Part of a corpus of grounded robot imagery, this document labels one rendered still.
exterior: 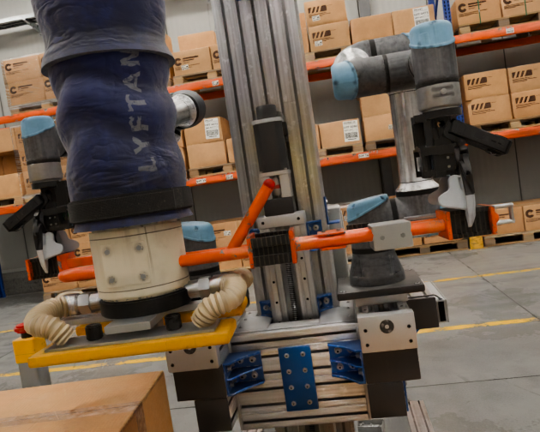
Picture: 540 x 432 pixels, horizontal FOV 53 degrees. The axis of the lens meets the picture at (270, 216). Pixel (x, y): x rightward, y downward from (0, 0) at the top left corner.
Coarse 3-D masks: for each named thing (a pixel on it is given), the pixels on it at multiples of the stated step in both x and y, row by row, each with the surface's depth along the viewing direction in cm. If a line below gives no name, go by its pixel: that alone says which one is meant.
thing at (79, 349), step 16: (176, 320) 92; (224, 320) 96; (80, 336) 98; (96, 336) 93; (112, 336) 94; (128, 336) 92; (144, 336) 91; (160, 336) 90; (176, 336) 90; (192, 336) 88; (208, 336) 88; (224, 336) 87; (48, 352) 91; (64, 352) 90; (80, 352) 89; (96, 352) 89; (112, 352) 89; (128, 352) 89; (144, 352) 89; (32, 368) 90
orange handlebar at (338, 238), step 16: (416, 224) 96; (432, 224) 96; (304, 240) 98; (320, 240) 97; (336, 240) 97; (352, 240) 97; (368, 240) 97; (192, 256) 99; (208, 256) 98; (224, 256) 98; (240, 256) 98; (64, 272) 101; (80, 272) 100
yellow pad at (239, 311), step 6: (192, 300) 111; (246, 300) 114; (240, 306) 107; (174, 312) 109; (180, 312) 108; (186, 312) 108; (192, 312) 107; (234, 312) 106; (240, 312) 106; (186, 318) 107; (84, 324) 110; (102, 324) 108; (78, 330) 109; (84, 330) 109
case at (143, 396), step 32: (64, 384) 128; (96, 384) 125; (128, 384) 122; (160, 384) 124; (0, 416) 113; (32, 416) 111; (64, 416) 108; (96, 416) 106; (128, 416) 103; (160, 416) 121
